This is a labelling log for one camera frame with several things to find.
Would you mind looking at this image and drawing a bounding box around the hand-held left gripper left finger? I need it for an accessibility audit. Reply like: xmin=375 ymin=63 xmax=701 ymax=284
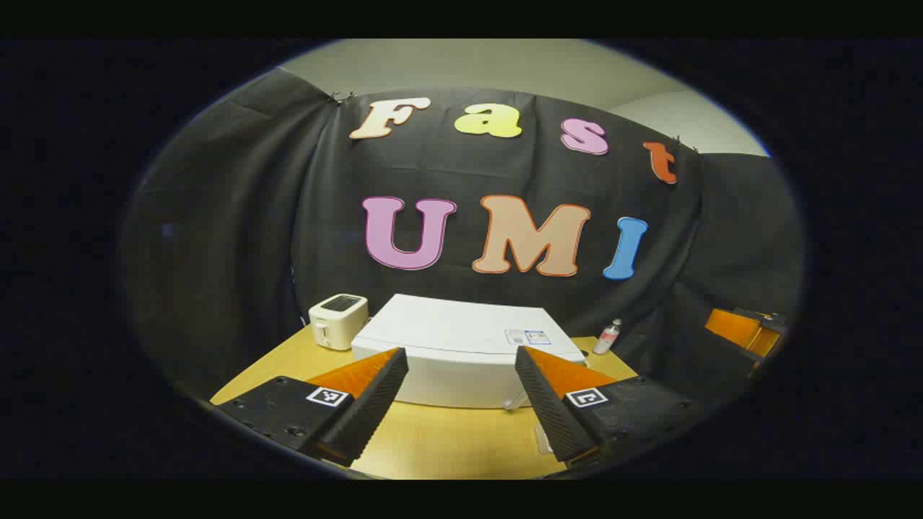
xmin=213 ymin=347 xmax=410 ymax=468

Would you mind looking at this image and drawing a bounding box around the white toaster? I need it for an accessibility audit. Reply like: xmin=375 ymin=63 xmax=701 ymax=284
xmin=309 ymin=293 xmax=369 ymax=351

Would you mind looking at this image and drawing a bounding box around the small bottle with pink label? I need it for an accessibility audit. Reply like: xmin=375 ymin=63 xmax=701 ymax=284
xmin=593 ymin=319 xmax=622 ymax=355

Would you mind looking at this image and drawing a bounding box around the white microwave oven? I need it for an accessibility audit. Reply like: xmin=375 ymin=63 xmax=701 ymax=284
xmin=350 ymin=293 xmax=586 ymax=410

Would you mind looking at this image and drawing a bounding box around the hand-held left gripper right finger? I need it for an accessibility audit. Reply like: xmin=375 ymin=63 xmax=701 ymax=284
xmin=514 ymin=346 xmax=704 ymax=466

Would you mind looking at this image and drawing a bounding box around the black backdrop cloth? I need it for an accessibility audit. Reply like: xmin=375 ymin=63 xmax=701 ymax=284
xmin=119 ymin=67 xmax=805 ymax=404

